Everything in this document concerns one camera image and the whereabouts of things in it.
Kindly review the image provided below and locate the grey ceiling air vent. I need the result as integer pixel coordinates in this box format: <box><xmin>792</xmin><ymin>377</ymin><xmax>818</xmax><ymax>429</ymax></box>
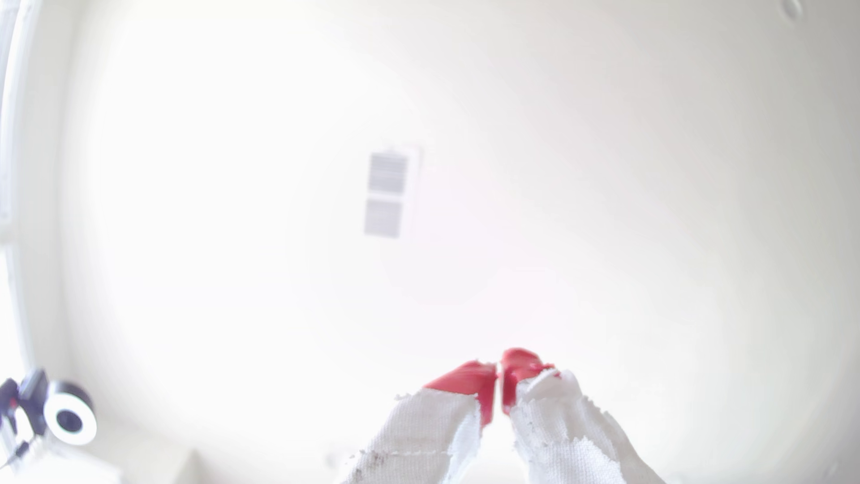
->
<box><xmin>363</xmin><ymin>144</ymin><xmax>421</xmax><ymax>239</ymax></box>

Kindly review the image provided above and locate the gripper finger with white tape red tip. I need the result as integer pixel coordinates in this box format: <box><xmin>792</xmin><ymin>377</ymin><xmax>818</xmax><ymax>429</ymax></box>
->
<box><xmin>343</xmin><ymin>359</ymin><xmax>499</xmax><ymax>484</ymax></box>
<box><xmin>500</xmin><ymin>347</ymin><xmax>666</xmax><ymax>484</ymax></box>

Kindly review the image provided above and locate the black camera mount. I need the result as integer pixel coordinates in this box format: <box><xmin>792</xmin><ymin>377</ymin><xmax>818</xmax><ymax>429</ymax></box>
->
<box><xmin>0</xmin><ymin>368</ymin><xmax>49</xmax><ymax>438</ymax></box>

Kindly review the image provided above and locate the white ring webcam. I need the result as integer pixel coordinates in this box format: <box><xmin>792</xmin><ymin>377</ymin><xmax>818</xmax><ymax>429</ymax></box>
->
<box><xmin>42</xmin><ymin>380</ymin><xmax>98</xmax><ymax>446</ymax></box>

